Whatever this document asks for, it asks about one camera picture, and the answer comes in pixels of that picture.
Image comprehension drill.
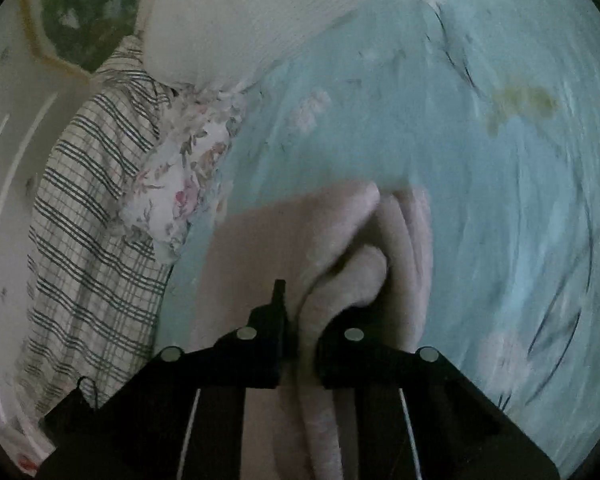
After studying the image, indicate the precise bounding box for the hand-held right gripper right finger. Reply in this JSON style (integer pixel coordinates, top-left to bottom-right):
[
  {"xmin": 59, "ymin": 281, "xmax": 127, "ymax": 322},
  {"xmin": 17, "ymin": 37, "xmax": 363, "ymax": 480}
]
[{"xmin": 314, "ymin": 309, "xmax": 562, "ymax": 480}]

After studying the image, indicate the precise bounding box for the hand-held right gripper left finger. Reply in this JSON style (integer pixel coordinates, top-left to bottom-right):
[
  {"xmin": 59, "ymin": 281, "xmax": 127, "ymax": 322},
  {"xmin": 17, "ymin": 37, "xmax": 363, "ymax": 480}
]
[{"xmin": 40, "ymin": 279, "xmax": 289, "ymax": 480}]

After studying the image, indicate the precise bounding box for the pink fuzzy sweater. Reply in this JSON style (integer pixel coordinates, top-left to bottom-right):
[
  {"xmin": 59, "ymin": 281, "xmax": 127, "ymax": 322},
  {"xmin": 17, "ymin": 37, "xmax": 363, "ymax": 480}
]
[{"xmin": 189, "ymin": 181, "xmax": 435, "ymax": 480}]

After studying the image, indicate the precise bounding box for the white floral cloth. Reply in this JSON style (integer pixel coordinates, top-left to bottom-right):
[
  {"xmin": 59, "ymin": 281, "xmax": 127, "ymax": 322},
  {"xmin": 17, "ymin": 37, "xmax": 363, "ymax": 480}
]
[{"xmin": 119, "ymin": 86, "xmax": 247, "ymax": 265}]

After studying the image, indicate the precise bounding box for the white plaid bed sheet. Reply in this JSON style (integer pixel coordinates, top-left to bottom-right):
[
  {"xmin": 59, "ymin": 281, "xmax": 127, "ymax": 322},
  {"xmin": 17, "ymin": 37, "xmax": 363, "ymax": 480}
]
[{"xmin": 14, "ymin": 35, "xmax": 183, "ymax": 418}]

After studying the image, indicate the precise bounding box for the light blue branch-print quilt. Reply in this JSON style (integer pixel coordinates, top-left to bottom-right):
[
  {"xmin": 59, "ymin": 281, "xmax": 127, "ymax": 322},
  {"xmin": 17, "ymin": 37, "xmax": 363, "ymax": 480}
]
[{"xmin": 155, "ymin": 0, "xmax": 600, "ymax": 480}]

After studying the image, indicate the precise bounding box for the white ribbed pillow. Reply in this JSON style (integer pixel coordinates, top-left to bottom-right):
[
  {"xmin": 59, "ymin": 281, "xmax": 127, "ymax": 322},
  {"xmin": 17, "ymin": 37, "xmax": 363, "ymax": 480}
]
[{"xmin": 136, "ymin": 0, "xmax": 431, "ymax": 92}]

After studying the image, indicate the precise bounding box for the green framed wall painting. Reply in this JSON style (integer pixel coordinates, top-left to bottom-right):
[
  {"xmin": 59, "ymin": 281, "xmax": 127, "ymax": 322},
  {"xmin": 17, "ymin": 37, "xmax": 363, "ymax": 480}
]
[{"xmin": 17, "ymin": 0, "xmax": 167, "ymax": 80}]

